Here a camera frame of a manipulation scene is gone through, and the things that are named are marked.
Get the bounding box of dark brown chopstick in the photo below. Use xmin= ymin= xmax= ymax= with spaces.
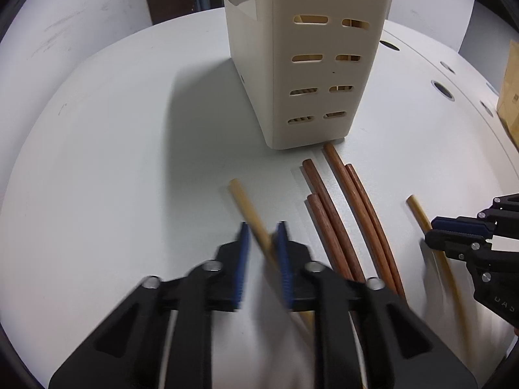
xmin=344 ymin=164 xmax=407 ymax=301
xmin=301 ymin=158 xmax=368 ymax=282
xmin=323 ymin=143 xmax=400 ymax=292
xmin=306 ymin=193 xmax=353 ymax=280

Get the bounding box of cream perforated utensil holder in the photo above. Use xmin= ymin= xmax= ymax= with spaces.
xmin=218 ymin=0 xmax=396 ymax=151

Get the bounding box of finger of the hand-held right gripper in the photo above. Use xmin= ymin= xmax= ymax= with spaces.
xmin=424 ymin=230 xmax=494 ymax=262
xmin=431 ymin=194 xmax=519 ymax=236

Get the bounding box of light bamboo chopstick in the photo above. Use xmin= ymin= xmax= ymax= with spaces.
xmin=406 ymin=194 xmax=479 ymax=367
xmin=228 ymin=178 xmax=316 ymax=335

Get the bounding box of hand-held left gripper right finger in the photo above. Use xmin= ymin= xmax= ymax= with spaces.
xmin=276 ymin=222 xmax=477 ymax=389

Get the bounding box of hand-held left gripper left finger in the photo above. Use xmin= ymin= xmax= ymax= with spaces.
xmin=49 ymin=222 xmax=250 ymax=389

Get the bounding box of cardboard box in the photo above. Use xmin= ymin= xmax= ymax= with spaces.
xmin=497 ymin=41 xmax=519 ymax=148

